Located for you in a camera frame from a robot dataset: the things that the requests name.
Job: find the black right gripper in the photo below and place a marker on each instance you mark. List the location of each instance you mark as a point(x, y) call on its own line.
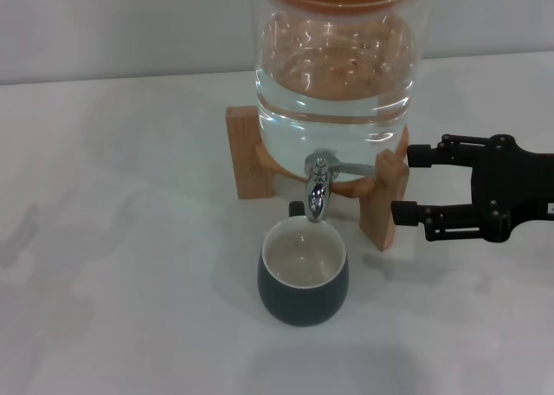
point(515, 187)

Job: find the wooden dispenser stand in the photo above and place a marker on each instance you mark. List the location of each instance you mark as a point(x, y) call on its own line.
point(249, 152)

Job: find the clear glass water dispenser jar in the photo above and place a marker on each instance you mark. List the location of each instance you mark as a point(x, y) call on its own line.
point(333, 87)

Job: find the chrome faucet with lever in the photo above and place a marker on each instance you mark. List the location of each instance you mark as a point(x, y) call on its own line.
point(317, 198)

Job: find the black ceramic cup white inside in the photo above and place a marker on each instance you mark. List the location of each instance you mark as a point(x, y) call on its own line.
point(303, 299)

